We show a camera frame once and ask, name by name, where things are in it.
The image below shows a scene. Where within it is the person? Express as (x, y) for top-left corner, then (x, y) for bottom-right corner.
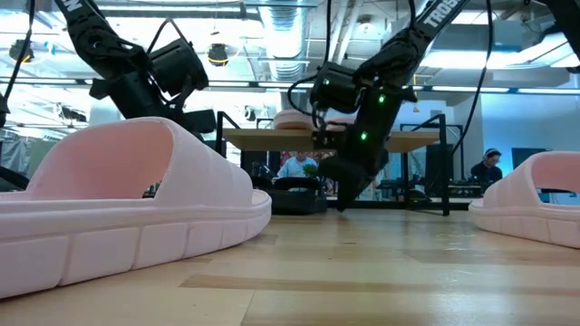
(469, 148), (505, 183)
(275, 150), (319, 179)

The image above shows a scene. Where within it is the wooden shelf with black frame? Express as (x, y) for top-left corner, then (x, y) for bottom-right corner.
(216, 110), (451, 217)

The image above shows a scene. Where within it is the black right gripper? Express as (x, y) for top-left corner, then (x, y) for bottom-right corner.
(316, 101), (401, 214)

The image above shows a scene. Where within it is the dark blue screen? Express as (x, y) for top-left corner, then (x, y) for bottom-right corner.
(511, 147), (552, 170)

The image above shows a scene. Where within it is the black hanging cord reel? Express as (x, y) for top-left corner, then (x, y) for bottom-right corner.
(207, 43), (229, 69)
(8, 39), (35, 64)

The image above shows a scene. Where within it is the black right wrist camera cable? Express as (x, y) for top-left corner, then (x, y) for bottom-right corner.
(286, 74), (328, 130)

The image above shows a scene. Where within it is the white building column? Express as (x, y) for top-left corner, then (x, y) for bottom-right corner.
(88, 97), (123, 126)

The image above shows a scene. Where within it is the silver corrugated ceiling duct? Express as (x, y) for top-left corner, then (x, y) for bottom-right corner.
(258, 4), (310, 110)

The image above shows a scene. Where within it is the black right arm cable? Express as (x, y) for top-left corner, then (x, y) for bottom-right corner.
(449, 0), (496, 158)

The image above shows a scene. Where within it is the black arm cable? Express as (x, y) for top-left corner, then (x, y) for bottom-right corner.
(449, 0), (496, 158)
(4, 0), (38, 101)

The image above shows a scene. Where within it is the black left wrist camera cable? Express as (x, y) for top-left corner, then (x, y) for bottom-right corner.
(145, 16), (189, 54)

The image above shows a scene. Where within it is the long linear ceiling light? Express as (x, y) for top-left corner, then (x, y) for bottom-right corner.
(0, 77), (580, 95)

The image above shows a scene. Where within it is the grey rectangular ceiling duct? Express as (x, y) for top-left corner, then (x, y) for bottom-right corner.
(434, 22), (522, 52)

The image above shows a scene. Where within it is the grey curtain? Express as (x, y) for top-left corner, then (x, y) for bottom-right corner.
(0, 138), (47, 187)

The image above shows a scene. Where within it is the black cable loop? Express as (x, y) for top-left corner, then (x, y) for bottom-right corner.
(0, 165), (31, 192)

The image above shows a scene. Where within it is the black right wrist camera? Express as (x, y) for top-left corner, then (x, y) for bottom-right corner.
(312, 128), (351, 151)

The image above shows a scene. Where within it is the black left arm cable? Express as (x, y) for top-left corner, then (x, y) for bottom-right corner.
(4, 0), (38, 101)

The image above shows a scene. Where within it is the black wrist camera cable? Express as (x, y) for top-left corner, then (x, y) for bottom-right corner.
(145, 16), (189, 54)
(286, 74), (328, 130)

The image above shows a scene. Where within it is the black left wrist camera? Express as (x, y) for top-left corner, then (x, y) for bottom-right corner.
(180, 108), (218, 136)

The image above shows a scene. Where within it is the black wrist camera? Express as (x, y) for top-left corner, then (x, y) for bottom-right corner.
(180, 108), (218, 136)
(312, 128), (351, 151)

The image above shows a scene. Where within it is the black ceiling device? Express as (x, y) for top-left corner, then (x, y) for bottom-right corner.
(58, 106), (88, 124)

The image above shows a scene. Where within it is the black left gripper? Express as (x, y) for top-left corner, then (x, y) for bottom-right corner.
(89, 70), (186, 127)

